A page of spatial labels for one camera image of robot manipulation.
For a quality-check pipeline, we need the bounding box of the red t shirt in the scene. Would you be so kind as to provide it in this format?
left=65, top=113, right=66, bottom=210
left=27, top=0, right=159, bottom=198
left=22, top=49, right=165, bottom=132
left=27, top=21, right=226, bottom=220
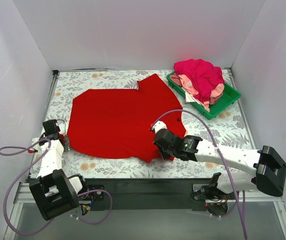
left=67, top=74, right=186, bottom=163

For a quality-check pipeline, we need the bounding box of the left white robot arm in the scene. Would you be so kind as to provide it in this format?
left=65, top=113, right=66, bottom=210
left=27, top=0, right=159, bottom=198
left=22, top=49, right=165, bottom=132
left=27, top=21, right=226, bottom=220
left=29, top=119, right=89, bottom=221

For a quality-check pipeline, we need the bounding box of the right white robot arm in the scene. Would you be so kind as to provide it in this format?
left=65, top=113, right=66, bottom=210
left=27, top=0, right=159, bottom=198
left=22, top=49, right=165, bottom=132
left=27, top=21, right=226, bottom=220
left=154, top=128, right=286, bottom=199

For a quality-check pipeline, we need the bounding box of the white garment in tray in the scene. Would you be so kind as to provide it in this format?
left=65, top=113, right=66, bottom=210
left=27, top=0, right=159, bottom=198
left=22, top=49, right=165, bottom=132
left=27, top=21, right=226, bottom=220
left=185, top=92, right=197, bottom=103

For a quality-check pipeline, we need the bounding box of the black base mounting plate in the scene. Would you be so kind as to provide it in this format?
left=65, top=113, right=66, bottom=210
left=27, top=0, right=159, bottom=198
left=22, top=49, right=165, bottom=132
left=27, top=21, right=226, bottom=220
left=85, top=178, right=210, bottom=211

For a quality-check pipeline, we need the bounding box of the floral table cloth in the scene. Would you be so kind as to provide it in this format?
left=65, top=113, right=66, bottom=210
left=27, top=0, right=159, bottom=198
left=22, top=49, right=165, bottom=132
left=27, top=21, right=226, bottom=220
left=44, top=70, right=255, bottom=179

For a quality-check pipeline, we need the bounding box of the pink t shirt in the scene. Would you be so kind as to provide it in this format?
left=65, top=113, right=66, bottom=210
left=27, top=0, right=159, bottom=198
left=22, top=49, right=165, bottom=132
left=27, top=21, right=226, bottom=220
left=170, top=73, right=224, bottom=108

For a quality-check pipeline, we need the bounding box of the magenta t shirt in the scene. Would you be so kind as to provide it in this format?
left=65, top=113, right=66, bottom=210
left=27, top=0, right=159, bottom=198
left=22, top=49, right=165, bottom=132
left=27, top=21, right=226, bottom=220
left=174, top=59, right=225, bottom=104

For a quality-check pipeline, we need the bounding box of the green plastic tray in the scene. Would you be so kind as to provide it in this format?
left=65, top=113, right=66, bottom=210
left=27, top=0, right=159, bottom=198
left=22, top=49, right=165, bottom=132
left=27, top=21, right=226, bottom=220
left=166, top=70, right=241, bottom=121

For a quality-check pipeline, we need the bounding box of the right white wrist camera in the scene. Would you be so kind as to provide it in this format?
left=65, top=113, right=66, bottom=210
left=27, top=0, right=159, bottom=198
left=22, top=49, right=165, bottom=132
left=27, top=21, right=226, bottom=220
left=150, top=120, right=167, bottom=134

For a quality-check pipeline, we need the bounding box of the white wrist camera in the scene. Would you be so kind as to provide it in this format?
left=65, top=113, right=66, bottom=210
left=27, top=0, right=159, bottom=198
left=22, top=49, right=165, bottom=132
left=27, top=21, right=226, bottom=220
left=28, top=138, right=50, bottom=154
left=150, top=120, right=167, bottom=134

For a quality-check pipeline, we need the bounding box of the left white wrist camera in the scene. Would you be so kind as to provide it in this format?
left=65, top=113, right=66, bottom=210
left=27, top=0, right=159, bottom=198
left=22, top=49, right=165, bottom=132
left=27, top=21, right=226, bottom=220
left=28, top=138, right=50, bottom=154

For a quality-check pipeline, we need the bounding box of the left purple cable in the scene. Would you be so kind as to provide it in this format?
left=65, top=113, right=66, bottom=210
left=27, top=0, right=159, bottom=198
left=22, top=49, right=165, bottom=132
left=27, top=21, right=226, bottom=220
left=0, top=138, right=113, bottom=236

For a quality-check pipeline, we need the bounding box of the aluminium frame rail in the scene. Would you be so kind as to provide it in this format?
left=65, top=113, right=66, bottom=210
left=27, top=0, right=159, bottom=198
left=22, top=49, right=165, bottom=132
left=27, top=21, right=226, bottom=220
left=8, top=183, right=286, bottom=240

